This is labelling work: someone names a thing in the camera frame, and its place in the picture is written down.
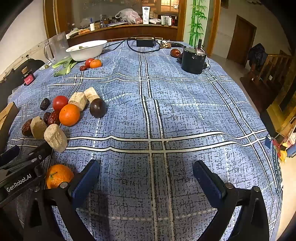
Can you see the blue plaid tablecloth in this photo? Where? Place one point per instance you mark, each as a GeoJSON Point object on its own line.
{"type": "Point", "coordinates": [159, 121]}

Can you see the small red tomato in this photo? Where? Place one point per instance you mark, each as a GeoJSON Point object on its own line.
{"type": "Point", "coordinates": [88, 61]}

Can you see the pink labelled jar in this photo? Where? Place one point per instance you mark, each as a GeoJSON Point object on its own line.
{"type": "Point", "coordinates": [28, 76]}

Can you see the white enamel bowl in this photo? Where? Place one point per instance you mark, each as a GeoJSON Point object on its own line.
{"type": "Point", "coordinates": [82, 52]}

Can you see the cardboard tray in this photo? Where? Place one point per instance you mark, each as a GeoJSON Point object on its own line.
{"type": "Point", "coordinates": [7, 117]}

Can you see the wooden counter cabinet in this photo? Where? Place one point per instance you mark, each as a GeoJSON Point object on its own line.
{"type": "Point", "coordinates": [125, 31]}

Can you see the small orange mandarin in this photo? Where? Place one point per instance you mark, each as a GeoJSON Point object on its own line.
{"type": "Point", "coordinates": [96, 63]}

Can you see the small red jujube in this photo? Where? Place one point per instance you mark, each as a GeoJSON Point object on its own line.
{"type": "Point", "coordinates": [83, 68]}

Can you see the bamboo wall decoration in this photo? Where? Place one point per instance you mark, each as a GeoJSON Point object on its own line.
{"type": "Point", "coordinates": [196, 25]}

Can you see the white plastic bag on counter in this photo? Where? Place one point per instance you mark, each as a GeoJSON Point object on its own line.
{"type": "Point", "coordinates": [130, 16]}

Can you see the wooden stair railing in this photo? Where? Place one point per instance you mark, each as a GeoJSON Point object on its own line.
{"type": "Point", "coordinates": [263, 84]}

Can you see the black leather sofa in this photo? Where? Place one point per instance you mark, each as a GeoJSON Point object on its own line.
{"type": "Point", "coordinates": [15, 78]}

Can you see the dark red jujube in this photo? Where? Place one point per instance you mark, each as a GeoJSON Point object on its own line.
{"type": "Point", "coordinates": [26, 128]}

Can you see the clear glass pitcher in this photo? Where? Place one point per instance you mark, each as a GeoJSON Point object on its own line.
{"type": "Point", "coordinates": [57, 45]}

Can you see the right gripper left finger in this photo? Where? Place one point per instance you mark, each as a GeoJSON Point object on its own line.
{"type": "Point", "coordinates": [40, 221]}

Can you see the large orange mandarin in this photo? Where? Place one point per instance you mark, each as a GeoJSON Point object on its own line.
{"type": "Point", "coordinates": [69, 115]}

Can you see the beige sugarcane chunk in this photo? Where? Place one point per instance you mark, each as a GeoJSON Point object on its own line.
{"type": "Point", "coordinates": [56, 138]}
{"type": "Point", "coordinates": [79, 99]}
{"type": "Point", "coordinates": [91, 94]}
{"type": "Point", "coordinates": [38, 127]}

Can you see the green leafy vegetable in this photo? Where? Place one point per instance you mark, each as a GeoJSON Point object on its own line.
{"type": "Point", "coordinates": [65, 64]}

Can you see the black power adapter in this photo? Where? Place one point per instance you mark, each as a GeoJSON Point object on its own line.
{"type": "Point", "coordinates": [145, 42]}

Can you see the orange mandarin with stem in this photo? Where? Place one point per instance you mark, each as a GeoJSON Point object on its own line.
{"type": "Point", "coordinates": [57, 174]}

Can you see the white carton box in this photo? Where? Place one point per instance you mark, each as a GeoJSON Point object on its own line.
{"type": "Point", "coordinates": [145, 15]}

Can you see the wooden door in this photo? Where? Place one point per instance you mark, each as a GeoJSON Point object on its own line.
{"type": "Point", "coordinates": [242, 41]}

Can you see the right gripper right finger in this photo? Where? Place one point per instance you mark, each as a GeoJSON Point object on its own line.
{"type": "Point", "coordinates": [252, 222]}

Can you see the dark purple passion fruit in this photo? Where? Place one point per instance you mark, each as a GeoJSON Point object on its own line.
{"type": "Point", "coordinates": [98, 108]}

